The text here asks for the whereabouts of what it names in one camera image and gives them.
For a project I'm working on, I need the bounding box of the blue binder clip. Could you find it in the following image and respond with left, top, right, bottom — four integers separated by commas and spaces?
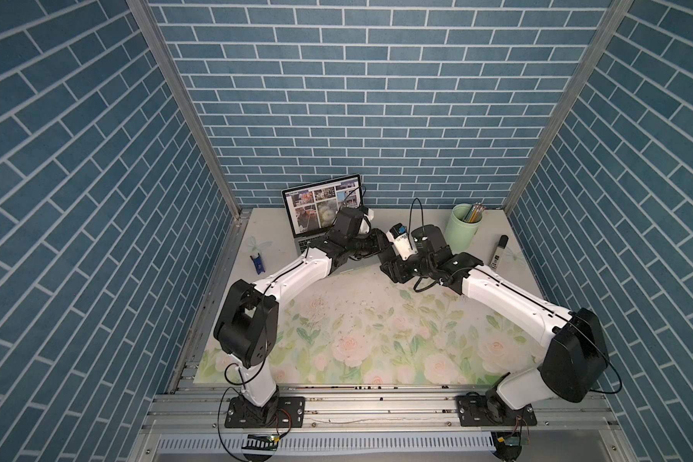
249, 252, 266, 275

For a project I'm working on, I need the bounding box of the silver laptop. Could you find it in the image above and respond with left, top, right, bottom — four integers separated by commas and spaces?
282, 174, 362, 253

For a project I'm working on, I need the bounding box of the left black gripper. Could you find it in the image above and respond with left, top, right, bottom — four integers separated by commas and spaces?
343, 228, 392, 259

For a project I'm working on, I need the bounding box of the mint green pencil cup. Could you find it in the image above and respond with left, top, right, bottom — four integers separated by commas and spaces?
444, 204, 482, 253

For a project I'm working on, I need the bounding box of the floral table mat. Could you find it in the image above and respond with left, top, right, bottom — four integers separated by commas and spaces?
191, 208, 543, 386

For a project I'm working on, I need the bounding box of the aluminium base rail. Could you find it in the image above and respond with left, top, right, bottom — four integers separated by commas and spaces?
142, 386, 620, 434

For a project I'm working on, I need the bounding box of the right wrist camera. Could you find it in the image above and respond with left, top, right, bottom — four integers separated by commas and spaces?
386, 223, 418, 261

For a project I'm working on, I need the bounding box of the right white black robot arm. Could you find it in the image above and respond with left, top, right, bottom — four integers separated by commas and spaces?
377, 224, 609, 424

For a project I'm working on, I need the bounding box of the bundle of coloured pencils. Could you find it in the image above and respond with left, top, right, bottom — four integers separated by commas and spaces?
463, 203, 485, 223

